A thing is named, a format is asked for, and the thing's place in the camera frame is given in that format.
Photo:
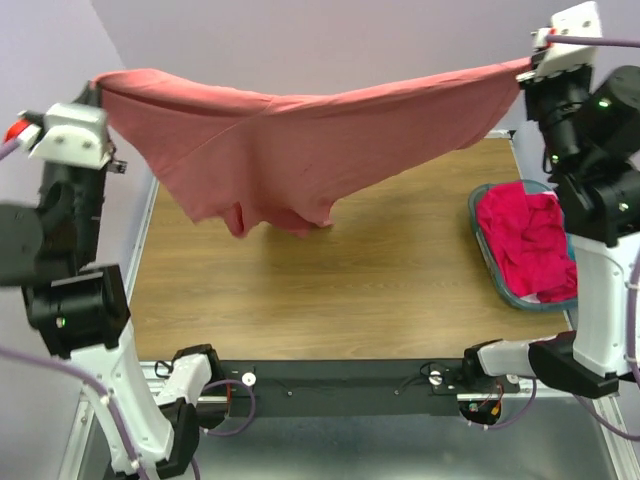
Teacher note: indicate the salmon pink t shirt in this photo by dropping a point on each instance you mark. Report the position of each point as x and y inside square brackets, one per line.
[248, 157]

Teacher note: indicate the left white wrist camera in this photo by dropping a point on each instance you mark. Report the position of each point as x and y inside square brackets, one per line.
[69, 134]

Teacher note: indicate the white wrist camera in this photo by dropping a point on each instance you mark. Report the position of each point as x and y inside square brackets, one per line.
[69, 134]
[566, 44]

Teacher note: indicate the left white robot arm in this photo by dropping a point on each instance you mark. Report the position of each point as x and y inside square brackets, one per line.
[79, 309]

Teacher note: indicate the magenta t shirt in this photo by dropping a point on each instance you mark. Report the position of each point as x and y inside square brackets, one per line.
[525, 234]

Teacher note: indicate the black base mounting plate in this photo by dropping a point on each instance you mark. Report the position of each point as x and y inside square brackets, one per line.
[307, 388]

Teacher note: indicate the teal plastic basket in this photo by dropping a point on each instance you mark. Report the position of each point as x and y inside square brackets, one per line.
[531, 303]

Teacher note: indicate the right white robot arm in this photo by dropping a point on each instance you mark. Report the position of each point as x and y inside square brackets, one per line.
[590, 136]

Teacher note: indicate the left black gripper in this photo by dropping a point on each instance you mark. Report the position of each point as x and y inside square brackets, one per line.
[121, 165]

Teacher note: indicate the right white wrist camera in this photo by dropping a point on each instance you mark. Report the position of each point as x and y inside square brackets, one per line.
[566, 44]

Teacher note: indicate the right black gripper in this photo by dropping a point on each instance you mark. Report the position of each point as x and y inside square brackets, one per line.
[533, 88]

